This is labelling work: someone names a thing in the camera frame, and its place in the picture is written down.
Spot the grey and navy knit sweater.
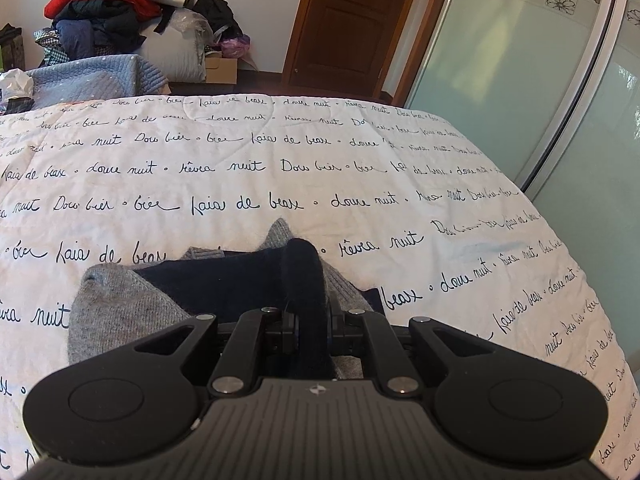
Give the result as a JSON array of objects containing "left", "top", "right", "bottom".
[{"left": 66, "top": 217, "right": 387, "bottom": 381}]

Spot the pile of clothes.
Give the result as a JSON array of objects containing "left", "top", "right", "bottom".
[{"left": 34, "top": 0, "right": 196, "bottom": 61}]

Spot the brown wooden door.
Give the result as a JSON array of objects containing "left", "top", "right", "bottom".
[{"left": 282, "top": 0, "right": 458, "bottom": 100}]

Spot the white script-printed blanket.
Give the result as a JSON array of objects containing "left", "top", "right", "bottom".
[{"left": 0, "top": 92, "right": 634, "bottom": 480}]

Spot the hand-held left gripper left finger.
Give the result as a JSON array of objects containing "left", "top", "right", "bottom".
[{"left": 134, "top": 307, "right": 303, "bottom": 400}]

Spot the cardboard box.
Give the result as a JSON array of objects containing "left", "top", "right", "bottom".
[{"left": 205, "top": 55, "right": 239, "bottom": 85}]

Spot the blue quilted blanket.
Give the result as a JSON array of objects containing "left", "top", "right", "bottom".
[{"left": 22, "top": 52, "right": 171, "bottom": 109}]

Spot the frosted glass sliding door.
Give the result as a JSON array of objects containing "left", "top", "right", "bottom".
[
  {"left": 402, "top": 0, "right": 622, "bottom": 188},
  {"left": 520, "top": 0, "right": 640, "bottom": 343}
]

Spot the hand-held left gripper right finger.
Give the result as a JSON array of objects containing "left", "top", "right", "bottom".
[{"left": 327, "top": 307, "right": 501, "bottom": 400}]

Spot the crumpled white plastic bag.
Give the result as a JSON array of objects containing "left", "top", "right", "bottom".
[{"left": 0, "top": 69, "right": 36, "bottom": 102}]

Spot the purple bag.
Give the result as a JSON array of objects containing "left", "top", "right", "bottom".
[{"left": 220, "top": 34, "right": 251, "bottom": 59}]

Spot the white quilted bundle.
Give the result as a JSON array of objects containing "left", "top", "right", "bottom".
[{"left": 137, "top": 22, "right": 209, "bottom": 84}]

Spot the clear plastic bag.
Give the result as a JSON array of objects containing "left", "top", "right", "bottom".
[{"left": 170, "top": 10, "right": 216, "bottom": 47}]

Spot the black bag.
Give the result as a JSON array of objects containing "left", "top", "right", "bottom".
[{"left": 192, "top": 0, "right": 244, "bottom": 41}]

